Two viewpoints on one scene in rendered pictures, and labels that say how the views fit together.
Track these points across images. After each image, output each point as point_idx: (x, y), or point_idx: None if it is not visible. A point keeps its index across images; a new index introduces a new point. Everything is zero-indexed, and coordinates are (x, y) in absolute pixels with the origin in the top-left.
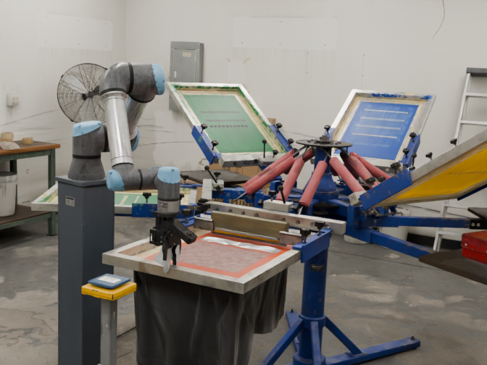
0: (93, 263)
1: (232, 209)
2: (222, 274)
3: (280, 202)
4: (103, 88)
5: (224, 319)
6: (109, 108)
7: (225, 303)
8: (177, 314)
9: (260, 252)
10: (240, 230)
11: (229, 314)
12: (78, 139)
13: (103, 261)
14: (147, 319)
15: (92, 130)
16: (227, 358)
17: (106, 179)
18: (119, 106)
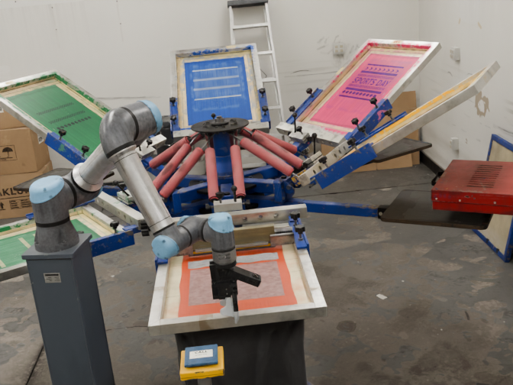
0: (93, 335)
1: None
2: (275, 301)
3: (230, 202)
4: (114, 146)
5: (291, 344)
6: (129, 168)
7: (289, 328)
8: (237, 356)
9: (264, 262)
10: None
11: (297, 338)
12: (46, 205)
13: (152, 333)
14: None
15: (60, 190)
16: (300, 378)
17: (154, 248)
18: (139, 163)
